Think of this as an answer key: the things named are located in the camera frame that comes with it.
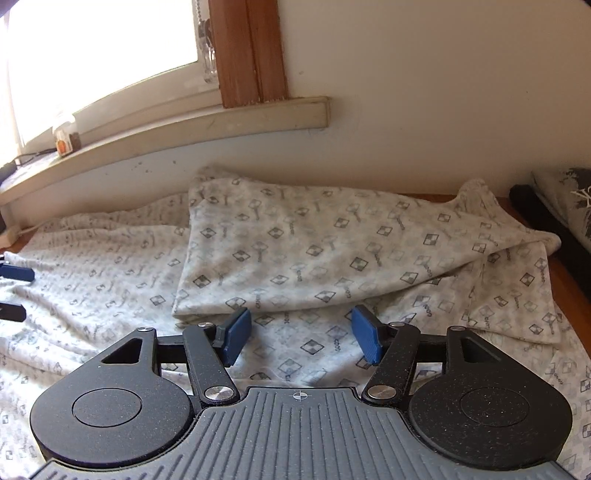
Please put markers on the white framed window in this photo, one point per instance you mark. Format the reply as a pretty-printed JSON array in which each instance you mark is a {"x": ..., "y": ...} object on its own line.
[{"x": 92, "y": 46}]

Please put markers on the small brown box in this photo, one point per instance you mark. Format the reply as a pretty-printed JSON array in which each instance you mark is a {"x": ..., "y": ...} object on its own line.
[{"x": 75, "y": 141}]

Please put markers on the black folded clothes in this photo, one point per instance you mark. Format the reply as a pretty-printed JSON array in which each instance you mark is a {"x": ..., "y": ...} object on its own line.
[{"x": 540, "y": 212}]

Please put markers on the grey printed t-shirt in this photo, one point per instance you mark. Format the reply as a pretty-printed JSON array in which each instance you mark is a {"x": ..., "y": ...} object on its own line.
[{"x": 568, "y": 203}]

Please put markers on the white checker-print garment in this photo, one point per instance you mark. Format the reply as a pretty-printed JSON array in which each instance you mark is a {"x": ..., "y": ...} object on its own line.
[{"x": 323, "y": 244}]

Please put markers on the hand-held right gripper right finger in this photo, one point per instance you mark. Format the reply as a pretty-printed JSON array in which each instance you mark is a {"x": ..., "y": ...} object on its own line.
[{"x": 367, "y": 332}]

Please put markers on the cream stone window sill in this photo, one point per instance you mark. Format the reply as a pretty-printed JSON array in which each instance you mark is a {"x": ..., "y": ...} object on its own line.
[{"x": 184, "y": 134}]

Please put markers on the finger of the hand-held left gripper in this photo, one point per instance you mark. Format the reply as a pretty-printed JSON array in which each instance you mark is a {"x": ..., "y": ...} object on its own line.
[
  {"x": 18, "y": 273},
  {"x": 13, "y": 312}
]

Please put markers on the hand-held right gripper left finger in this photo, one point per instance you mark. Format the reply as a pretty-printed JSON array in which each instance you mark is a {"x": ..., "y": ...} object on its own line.
[{"x": 238, "y": 334}]

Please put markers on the wooden window frame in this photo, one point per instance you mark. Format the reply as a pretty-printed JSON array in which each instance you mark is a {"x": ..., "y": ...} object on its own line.
[{"x": 249, "y": 50}]

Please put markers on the white bottle orange label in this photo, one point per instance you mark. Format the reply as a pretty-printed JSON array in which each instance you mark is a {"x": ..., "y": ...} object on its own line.
[{"x": 62, "y": 141}]

